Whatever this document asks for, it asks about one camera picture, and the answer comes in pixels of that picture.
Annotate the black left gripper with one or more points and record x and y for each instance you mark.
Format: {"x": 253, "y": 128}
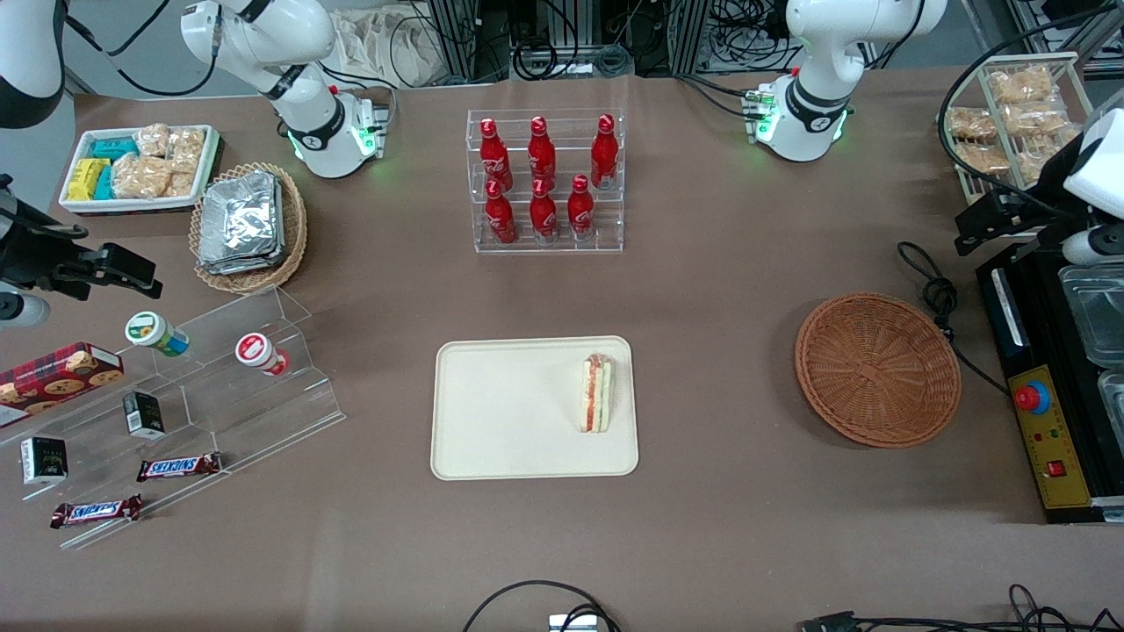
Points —
{"x": 1047, "y": 187}

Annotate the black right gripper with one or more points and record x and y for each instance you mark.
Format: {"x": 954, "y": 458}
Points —
{"x": 28, "y": 253}

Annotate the triangular sandwich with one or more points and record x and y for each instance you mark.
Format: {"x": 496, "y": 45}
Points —
{"x": 596, "y": 395}

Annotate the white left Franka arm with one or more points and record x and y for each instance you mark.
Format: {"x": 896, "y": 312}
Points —
{"x": 817, "y": 105}

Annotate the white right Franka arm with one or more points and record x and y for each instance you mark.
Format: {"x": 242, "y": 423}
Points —
{"x": 307, "y": 123}

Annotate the oval light wicker basket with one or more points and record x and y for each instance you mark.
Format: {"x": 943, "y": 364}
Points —
{"x": 294, "y": 228}

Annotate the round brown wicker basket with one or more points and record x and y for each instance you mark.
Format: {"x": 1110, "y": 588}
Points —
{"x": 878, "y": 373}

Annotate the cream plastic tray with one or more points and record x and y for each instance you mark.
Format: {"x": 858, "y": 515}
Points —
{"x": 509, "y": 412}

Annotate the green lid yogurt cup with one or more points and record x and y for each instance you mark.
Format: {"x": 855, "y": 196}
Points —
{"x": 151, "y": 332}

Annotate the bagged fried snack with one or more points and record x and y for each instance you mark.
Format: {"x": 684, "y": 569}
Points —
{"x": 973, "y": 123}
{"x": 979, "y": 158}
{"x": 1020, "y": 85}
{"x": 1034, "y": 118}
{"x": 1036, "y": 156}

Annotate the white rectangular snack bin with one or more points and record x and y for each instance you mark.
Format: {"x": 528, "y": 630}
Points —
{"x": 79, "y": 204}

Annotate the teal snack packet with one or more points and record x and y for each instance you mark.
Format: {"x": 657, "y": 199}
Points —
{"x": 114, "y": 147}
{"x": 104, "y": 184}

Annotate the clear bagged rice crackers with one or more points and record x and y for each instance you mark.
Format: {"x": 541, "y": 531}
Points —
{"x": 140, "y": 177}
{"x": 186, "y": 149}
{"x": 152, "y": 140}

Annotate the yellow snack packet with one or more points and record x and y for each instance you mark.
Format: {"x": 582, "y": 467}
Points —
{"x": 86, "y": 180}

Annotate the white cylinder right gripper attachment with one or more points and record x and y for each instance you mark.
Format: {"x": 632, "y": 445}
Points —
{"x": 22, "y": 310}

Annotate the white cylinder gripper attachment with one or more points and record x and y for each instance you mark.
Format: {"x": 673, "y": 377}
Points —
{"x": 1093, "y": 245}
{"x": 22, "y": 310}

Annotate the white cylinder left gripper attachment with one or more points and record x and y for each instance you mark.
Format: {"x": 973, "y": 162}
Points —
{"x": 1093, "y": 245}

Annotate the silver foil packet stack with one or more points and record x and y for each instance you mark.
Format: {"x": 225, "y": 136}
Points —
{"x": 241, "y": 219}

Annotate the red cookie box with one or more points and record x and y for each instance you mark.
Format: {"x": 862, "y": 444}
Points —
{"x": 53, "y": 382}

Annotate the black appliance yellow panel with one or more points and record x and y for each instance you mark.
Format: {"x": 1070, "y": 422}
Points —
{"x": 1036, "y": 351}

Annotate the small black carton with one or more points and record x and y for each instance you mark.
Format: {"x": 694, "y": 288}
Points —
{"x": 44, "y": 460}
{"x": 143, "y": 414}

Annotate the red lid yogurt cup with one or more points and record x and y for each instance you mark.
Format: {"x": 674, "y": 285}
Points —
{"x": 256, "y": 351}

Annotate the clear plastic container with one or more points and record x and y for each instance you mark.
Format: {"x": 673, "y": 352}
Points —
{"x": 1098, "y": 316}
{"x": 1113, "y": 399}

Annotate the clear acrylic stepped stand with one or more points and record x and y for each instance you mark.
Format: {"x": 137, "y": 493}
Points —
{"x": 228, "y": 412}

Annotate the red emergency stop button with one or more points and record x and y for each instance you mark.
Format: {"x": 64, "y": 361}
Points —
{"x": 1033, "y": 398}

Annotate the Snickers chocolate bar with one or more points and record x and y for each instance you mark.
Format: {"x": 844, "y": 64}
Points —
{"x": 95, "y": 512}
{"x": 178, "y": 467}

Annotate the beige cloth bag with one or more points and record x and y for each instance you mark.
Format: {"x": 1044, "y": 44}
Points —
{"x": 386, "y": 48}

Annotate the red cola bottle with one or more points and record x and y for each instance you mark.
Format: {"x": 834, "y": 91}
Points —
{"x": 495, "y": 162}
{"x": 501, "y": 219}
{"x": 603, "y": 158}
{"x": 580, "y": 215}
{"x": 542, "y": 158}
{"x": 543, "y": 218}

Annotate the clear acrylic bottle rack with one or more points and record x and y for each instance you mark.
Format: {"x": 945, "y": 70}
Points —
{"x": 562, "y": 246}

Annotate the small silver device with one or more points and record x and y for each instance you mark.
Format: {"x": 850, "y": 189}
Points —
{"x": 572, "y": 623}

